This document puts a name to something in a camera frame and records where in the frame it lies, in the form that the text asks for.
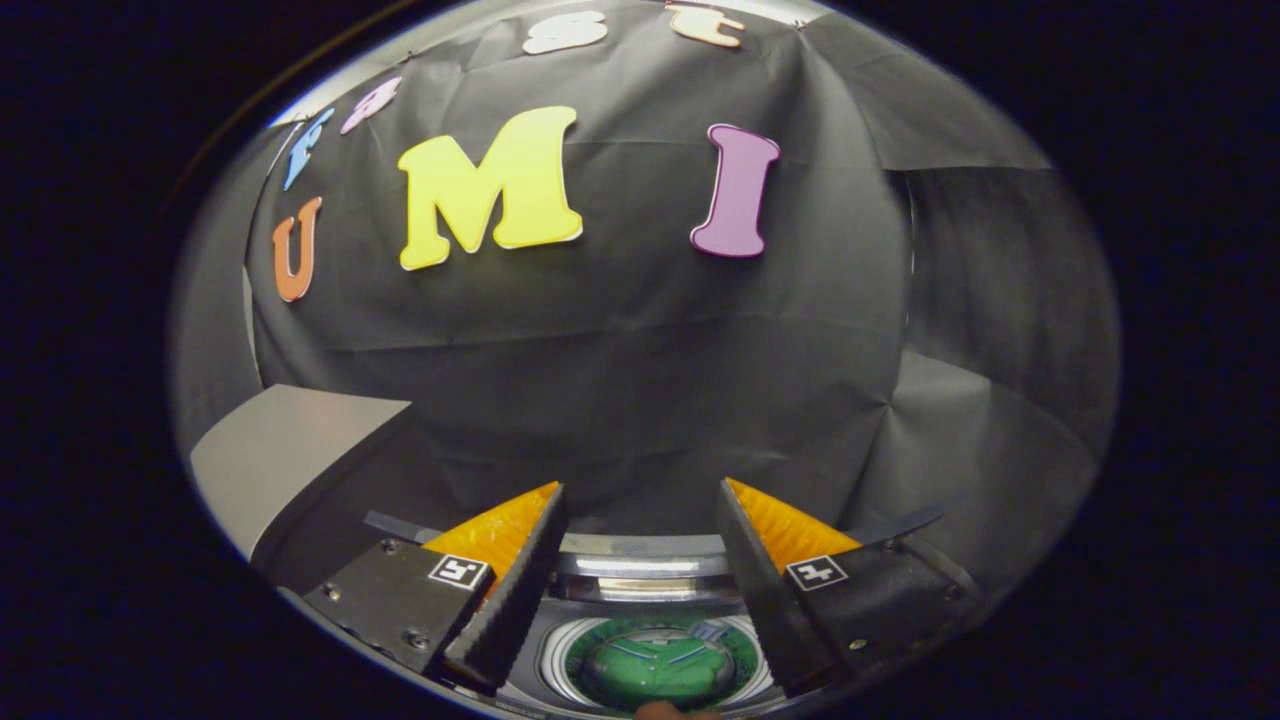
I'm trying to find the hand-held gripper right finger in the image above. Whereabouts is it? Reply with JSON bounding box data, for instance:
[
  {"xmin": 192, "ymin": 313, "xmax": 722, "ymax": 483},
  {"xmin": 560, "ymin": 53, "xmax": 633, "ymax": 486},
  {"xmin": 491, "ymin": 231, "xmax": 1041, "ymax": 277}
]
[{"xmin": 717, "ymin": 477, "xmax": 986, "ymax": 698}]

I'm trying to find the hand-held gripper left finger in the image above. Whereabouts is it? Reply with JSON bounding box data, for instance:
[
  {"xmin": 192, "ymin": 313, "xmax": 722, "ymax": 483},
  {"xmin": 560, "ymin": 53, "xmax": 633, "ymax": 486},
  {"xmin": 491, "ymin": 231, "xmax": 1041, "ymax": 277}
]
[{"xmin": 300, "ymin": 481, "xmax": 569, "ymax": 697}]

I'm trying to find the grey washing machine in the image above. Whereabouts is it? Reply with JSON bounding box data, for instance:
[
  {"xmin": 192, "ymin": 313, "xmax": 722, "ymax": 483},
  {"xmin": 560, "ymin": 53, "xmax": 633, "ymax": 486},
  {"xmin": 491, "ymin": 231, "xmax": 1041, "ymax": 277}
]
[{"xmin": 498, "ymin": 530, "xmax": 806, "ymax": 720}]

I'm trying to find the green polo shirt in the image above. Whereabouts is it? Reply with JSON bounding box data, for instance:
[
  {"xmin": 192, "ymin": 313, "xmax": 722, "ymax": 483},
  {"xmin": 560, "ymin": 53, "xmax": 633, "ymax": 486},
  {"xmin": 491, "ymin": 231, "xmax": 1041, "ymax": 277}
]
[{"xmin": 565, "ymin": 618, "xmax": 763, "ymax": 713}]

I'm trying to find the black backdrop cloth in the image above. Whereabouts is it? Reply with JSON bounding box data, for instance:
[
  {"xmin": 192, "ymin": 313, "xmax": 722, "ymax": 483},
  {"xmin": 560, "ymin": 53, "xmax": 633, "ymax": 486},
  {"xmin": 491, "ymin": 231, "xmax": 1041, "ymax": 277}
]
[{"xmin": 170, "ymin": 0, "xmax": 1121, "ymax": 601}]

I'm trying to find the grey cabinet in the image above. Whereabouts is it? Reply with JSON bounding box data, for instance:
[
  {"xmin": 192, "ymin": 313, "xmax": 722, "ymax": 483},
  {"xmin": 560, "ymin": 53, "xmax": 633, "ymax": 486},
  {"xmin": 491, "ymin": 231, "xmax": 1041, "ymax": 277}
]
[{"xmin": 190, "ymin": 384, "xmax": 416, "ymax": 593}]

